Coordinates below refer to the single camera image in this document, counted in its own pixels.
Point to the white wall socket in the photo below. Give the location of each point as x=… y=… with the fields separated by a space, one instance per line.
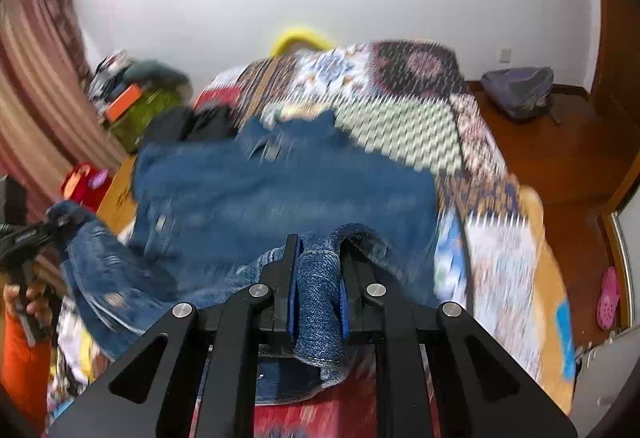
x=506 y=55

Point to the pink clog shoe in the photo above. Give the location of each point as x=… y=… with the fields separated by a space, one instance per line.
x=609 y=298

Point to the pile of printed papers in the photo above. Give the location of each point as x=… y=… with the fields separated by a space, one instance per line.
x=75 y=368

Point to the patterned patchwork bed blanket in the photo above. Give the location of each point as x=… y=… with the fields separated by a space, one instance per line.
x=450 y=142

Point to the grey cushion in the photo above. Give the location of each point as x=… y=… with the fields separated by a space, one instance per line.
x=155 y=72

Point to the red plush toy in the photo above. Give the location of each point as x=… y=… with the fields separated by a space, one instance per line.
x=82 y=188

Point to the yellow pillow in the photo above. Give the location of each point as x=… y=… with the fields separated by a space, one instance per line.
x=295 y=35

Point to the blue denim jeans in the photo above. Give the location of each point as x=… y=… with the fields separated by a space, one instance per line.
x=250 y=198

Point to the striped curtain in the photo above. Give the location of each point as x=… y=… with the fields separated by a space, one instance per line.
x=40 y=92

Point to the green storage box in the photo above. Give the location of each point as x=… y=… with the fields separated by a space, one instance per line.
x=142 y=117

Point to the person's left hand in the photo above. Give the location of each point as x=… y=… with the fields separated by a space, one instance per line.
x=37 y=305

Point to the person's left forearm orange sleeve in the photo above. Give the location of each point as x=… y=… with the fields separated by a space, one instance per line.
x=22 y=368

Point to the brown wooden door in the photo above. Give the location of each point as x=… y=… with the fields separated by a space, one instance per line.
x=617 y=67

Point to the orange box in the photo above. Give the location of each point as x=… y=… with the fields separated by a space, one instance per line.
x=124 y=102

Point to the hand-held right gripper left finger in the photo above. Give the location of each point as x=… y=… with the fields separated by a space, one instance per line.
x=294 y=298

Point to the red patterned cloth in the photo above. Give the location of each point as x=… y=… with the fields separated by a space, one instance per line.
x=310 y=418

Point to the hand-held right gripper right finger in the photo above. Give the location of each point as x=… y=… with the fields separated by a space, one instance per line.
x=343 y=308

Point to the grey backpack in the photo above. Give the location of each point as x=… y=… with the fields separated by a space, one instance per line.
x=520 y=90

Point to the wooden lap desk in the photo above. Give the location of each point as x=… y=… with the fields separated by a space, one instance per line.
x=117 y=198

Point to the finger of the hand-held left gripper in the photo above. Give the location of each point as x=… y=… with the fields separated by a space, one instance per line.
x=56 y=224

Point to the pile of white grey things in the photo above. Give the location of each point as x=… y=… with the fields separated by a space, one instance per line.
x=107 y=72

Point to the black folded garment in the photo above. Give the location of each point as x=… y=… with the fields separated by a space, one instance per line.
x=200 y=125

